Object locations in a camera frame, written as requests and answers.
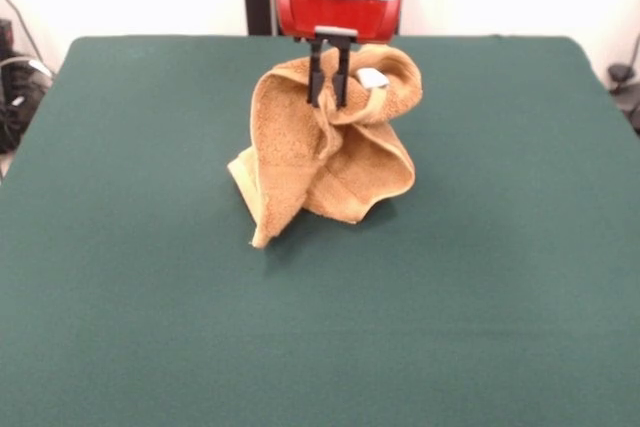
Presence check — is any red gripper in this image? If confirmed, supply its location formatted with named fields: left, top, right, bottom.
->
left=274, top=0, right=403, bottom=110

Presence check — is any yellow terry towel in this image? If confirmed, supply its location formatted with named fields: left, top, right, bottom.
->
left=226, top=43, right=425, bottom=250

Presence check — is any dark green tablecloth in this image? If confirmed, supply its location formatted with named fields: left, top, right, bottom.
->
left=0, top=34, right=640, bottom=427

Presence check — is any black equipment with cables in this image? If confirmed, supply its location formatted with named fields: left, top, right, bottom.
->
left=0, top=17, right=55, bottom=154

